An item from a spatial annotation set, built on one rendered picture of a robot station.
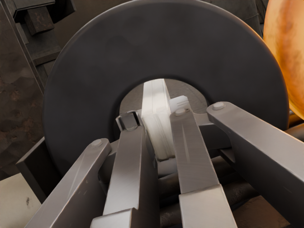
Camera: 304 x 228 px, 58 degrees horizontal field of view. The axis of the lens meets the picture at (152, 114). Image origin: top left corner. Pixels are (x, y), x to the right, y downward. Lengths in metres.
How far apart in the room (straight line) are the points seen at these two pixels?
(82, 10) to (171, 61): 6.81
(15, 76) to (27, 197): 0.24
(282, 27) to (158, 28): 0.07
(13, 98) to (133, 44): 0.28
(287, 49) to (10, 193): 0.20
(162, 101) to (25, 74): 0.29
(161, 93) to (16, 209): 0.12
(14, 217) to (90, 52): 0.12
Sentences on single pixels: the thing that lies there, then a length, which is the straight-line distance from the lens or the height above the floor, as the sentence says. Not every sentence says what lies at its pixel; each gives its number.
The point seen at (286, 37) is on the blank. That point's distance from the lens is 0.17.
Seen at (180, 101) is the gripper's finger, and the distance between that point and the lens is 0.17.
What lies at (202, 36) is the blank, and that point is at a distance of 0.16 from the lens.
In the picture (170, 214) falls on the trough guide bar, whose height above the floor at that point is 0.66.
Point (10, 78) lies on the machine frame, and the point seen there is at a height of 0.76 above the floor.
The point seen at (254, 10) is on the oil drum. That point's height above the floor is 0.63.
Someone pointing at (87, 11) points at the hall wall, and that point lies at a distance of 7.00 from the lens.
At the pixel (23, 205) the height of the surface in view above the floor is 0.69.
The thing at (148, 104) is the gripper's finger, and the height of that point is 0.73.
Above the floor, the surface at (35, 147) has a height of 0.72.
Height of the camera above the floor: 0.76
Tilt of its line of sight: 16 degrees down
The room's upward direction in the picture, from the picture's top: 19 degrees counter-clockwise
